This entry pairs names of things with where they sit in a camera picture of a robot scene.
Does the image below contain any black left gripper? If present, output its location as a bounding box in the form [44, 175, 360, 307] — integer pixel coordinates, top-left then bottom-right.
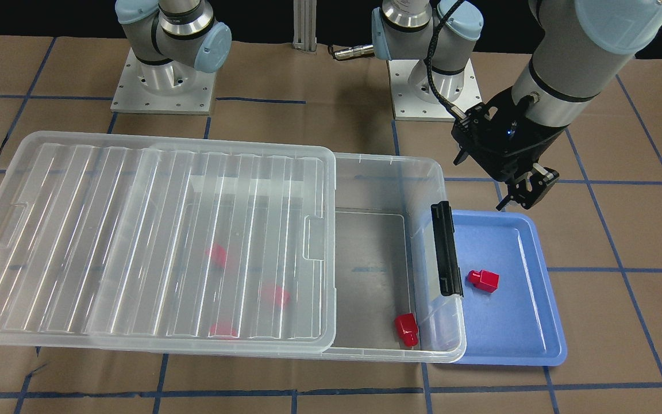
[452, 92, 564, 212]

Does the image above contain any red block from tray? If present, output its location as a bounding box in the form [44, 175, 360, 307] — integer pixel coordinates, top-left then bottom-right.
[467, 269, 500, 293]

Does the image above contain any clear ribbed box lid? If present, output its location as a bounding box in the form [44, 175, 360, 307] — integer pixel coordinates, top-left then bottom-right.
[0, 131, 336, 358]

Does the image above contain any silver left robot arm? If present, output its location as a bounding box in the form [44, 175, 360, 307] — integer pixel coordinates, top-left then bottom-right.
[371, 1, 662, 210]

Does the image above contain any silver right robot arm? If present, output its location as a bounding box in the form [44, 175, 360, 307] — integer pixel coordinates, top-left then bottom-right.
[114, 1, 232, 74]

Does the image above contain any clear plastic storage box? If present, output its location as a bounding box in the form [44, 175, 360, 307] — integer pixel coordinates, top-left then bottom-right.
[308, 152, 467, 363]

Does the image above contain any red block in box corner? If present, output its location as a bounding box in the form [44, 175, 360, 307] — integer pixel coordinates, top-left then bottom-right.
[394, 313, 419, 348]

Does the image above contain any blue plastic tray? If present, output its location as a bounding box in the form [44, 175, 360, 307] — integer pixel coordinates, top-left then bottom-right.
[452, 210, 568, 367]

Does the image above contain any red block under lid middle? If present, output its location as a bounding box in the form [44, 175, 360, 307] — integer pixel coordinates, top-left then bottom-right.
[260, 285, 291, 309]

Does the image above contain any red block under lid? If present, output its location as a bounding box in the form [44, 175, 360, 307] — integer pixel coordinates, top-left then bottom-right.
[205, 244, 228, 269]
[260, 285, 291, 309]
[209, 321, 239, 340]

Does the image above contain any red block under lid upper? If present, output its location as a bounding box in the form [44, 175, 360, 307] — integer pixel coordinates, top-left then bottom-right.
[205, 244, 228, 269]

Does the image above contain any red block under lid lower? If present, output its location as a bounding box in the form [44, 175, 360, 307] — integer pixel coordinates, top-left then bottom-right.
[209, 321, 239, 340]

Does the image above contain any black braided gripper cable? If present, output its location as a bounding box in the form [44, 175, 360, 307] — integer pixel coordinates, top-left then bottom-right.
[426, 0, 469, 118]

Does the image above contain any black box latch handle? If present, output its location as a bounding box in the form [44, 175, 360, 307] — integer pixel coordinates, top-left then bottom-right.
[431, 200, 463, 297]

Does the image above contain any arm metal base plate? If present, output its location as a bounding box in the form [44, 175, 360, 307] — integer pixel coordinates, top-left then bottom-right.
[110, 49, 216, 116]
[387, 57, 481, 122]

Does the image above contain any silver cable connector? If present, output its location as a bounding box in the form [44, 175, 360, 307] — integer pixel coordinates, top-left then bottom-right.
[328, 44, 375, 61]

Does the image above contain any aluminium frame post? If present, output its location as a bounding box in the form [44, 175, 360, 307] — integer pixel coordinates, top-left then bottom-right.
[292, 0, 317, 54]

